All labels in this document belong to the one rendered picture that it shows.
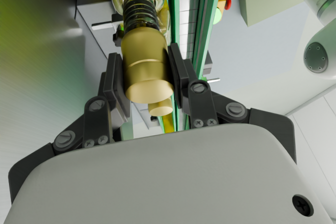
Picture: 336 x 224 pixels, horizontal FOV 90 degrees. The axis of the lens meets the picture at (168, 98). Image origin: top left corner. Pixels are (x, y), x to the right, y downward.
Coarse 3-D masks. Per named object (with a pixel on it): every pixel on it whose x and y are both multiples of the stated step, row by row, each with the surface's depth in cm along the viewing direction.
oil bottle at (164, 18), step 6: (162, 12) 20; (168, 12) 20; (162, 18) 19; (168, 18) 20; (162, 24) 20; (168, 24) 20; (162, 30) 20; (168, 30) 21; (168, 36) 21; (168, 42) 22
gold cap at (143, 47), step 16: (128, 32) 12; (144, 32) 11; (160, 32) 12; (128, 48) 11; (144, 48) 11; (160, 48) 11; (128, 64) 11; (144, 64) 10; (160, 64) 11; (128, 80) 10; (144, 80) 10; (160, 80) 10; (128, 96) 11; (144, 96) 12; (160, 96) 12
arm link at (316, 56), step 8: (328, 24) 28; (320, 32) 30; (328, 32) 28; (312, 40) 31; (320, 40) 29; (328, 40) 28; (312, 48) 31; (320, 48) 29; (328, 48) 28; (304, 56) 34; (312, 56) 31; (320, 56) 30; (328, 56) 28; (304, 64) 34; (312, 64) 32; (320, 64) 30; (328, 64) 29; (312, 72) 33; (320, 72) 31; (328, 72) 30
